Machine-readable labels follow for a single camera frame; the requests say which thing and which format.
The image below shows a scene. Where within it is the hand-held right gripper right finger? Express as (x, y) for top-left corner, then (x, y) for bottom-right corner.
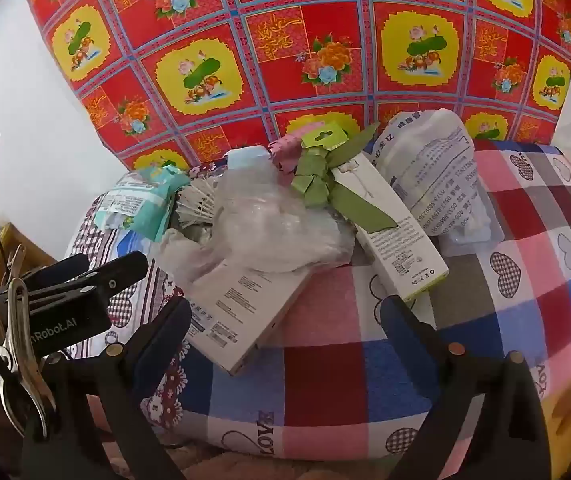
(379, 294), (551, 480)

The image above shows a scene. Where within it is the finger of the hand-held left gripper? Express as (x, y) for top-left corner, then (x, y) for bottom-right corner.
(83, 251), (149, 295)
(18, 254), (90, 291)

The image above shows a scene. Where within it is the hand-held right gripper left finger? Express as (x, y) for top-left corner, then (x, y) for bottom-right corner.
(20, 296), (194, 480)

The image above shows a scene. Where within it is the teal wet wipes packet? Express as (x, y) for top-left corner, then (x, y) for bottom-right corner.
(90, 165), (191, 241)

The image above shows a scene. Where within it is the white box with green end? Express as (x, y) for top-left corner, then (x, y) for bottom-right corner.
(301, 121), (450, 303)

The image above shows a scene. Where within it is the white cardboard box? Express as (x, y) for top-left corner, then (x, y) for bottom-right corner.
(183, 260), (313, 377)

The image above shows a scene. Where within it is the white shuttlecock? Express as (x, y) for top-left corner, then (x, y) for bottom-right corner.
(176, 177), (226, 226)

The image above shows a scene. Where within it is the clear plastic bag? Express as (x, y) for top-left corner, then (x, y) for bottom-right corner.
(158, 162), (356, 301)

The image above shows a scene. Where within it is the white printed plastic bag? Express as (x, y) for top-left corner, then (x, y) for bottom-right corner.
(375, 108), (496, 238)

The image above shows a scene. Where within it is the green ribbon bow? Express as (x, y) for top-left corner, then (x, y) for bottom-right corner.
(290, 122), (399, 233)

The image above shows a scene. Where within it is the pink knitted item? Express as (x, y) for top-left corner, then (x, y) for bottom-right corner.
(268, 120), (326, 173)

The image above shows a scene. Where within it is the metal spring clamp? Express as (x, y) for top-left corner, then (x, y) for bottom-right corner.
(0, 245), (56, 441)

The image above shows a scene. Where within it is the wooden corner cabinet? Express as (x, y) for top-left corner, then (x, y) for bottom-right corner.
(0, 222), (59, 291)

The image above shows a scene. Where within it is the plaid heart bedsheet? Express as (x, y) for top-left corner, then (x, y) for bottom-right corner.
(63, 140), (571, 461)

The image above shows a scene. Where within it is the clear blister pack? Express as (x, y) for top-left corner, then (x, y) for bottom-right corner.
(438, 210), (506, 258)

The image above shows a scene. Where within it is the light blue face mask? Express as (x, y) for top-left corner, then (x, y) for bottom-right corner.
(226, 146), (272, 173)

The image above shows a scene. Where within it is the red floral printed cloth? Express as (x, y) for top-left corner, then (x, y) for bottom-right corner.
(18, 0), (571, 173)

